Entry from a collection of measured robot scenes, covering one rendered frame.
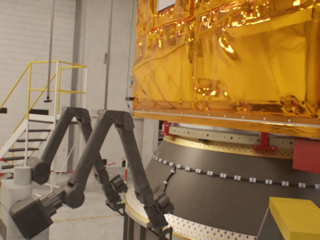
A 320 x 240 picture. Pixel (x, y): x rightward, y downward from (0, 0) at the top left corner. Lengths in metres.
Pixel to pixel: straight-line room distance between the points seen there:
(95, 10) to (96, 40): 0.81
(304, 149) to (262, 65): 0.44
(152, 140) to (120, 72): 2.12
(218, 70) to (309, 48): 0.62
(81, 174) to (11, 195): 0.30
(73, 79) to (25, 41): 1.49
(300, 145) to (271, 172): 0.31
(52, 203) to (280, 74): 1.11
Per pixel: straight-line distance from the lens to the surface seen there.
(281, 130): 1.72
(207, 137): 2.07
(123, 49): 10.24
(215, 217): 1.92
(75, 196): 1.45
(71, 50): 9.66
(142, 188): 1.60
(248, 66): 1.85
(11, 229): 1.60
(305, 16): 1.66
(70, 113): 1.88
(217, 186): 1.97
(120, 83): 10.13
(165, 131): 2.41
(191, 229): 1.95
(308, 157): 1.67
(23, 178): 1.62
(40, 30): 9.55
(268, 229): 1.42
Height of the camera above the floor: 1.82
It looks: 2 degrees down
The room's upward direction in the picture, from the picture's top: 3 degrees clockwise
